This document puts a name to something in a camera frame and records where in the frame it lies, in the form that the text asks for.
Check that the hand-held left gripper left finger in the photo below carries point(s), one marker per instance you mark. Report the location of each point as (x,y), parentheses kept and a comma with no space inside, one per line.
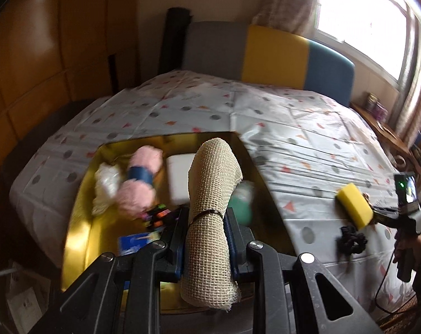
(179,247)

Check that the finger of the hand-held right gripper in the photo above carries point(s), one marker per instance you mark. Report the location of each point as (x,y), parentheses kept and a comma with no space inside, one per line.
(386,214)

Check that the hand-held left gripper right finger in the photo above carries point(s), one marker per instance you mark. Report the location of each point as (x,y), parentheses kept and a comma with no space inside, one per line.
(233,247)

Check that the yellow sponge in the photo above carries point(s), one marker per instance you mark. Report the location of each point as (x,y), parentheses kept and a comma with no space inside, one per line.
(353,205)

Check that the cream bandage roll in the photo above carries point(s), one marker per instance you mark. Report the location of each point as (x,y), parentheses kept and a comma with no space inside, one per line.
(210,215)

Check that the blue tissue packet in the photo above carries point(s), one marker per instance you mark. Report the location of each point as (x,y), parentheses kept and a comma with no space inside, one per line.
(133,243)

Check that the pink towel roll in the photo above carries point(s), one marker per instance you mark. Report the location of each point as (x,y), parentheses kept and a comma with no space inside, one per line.
(137,195)

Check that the white plastic bag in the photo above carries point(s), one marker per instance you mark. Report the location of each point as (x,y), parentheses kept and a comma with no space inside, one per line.
(106,184)

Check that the gold box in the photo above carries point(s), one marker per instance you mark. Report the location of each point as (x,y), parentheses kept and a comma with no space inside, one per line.
(85,222)

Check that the green soft item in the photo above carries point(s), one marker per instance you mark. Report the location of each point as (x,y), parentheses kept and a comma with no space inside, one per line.
(241,201)

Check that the black scrunchie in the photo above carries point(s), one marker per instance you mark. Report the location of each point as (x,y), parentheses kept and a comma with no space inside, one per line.
(351,241)

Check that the white rectangular box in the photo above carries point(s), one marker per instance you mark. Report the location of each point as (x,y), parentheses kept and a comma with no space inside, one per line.
(179,177)

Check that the wooden side shelf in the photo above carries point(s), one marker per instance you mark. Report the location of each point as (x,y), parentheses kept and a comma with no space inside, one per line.
(374,121)

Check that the purple box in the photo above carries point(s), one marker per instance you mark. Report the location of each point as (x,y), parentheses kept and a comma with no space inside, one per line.
(381,112)

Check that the patterned curtain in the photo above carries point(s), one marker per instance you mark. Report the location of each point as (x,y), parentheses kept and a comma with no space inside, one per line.
(287,0)
(416,104)

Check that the printed white bedsheet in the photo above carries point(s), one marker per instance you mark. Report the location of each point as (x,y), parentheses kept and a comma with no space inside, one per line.
(301,139)

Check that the gold jar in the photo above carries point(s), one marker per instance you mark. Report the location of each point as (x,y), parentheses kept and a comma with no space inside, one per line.
(371,101)

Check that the white paper package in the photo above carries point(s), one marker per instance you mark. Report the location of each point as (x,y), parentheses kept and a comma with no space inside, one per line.
(25,299)

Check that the window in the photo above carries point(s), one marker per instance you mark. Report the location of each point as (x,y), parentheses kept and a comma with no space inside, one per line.
(363,31)

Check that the grey yellow blue headboard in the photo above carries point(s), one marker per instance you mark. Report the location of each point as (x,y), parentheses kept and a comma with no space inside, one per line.
(276,55)

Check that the wooden wardrobe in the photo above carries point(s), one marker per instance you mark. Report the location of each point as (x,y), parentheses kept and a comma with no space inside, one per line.
(39,59)

